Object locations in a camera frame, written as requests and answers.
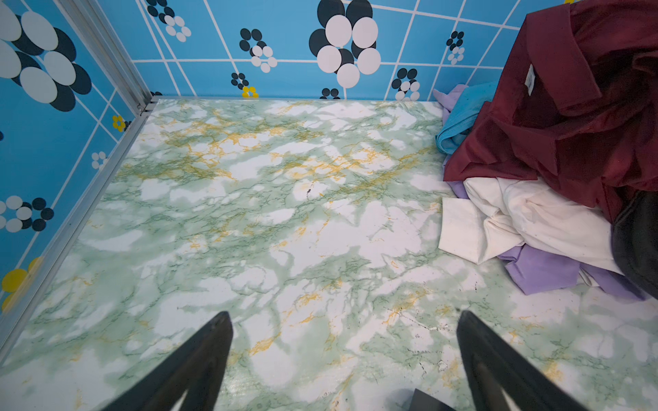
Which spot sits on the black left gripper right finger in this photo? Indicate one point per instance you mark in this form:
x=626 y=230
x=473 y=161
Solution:
x=499 y=377

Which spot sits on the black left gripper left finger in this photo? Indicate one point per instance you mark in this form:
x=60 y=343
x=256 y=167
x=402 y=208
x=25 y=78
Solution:
x=192 y=375

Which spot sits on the dark grey fleece garment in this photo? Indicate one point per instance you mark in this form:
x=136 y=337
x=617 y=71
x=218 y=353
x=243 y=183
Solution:
x=634 y=241

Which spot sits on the maroon red shirt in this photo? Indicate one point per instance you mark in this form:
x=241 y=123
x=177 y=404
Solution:
x=575 y=106

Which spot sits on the lavender purple cloth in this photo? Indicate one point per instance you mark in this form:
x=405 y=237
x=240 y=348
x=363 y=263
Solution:
x=536 y=271

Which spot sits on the white cloth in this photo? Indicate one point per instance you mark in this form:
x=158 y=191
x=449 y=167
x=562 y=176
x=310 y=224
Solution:
x=500 y=214

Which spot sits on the teal blue cloth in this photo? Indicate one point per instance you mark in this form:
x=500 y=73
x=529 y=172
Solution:
x=460 y=109

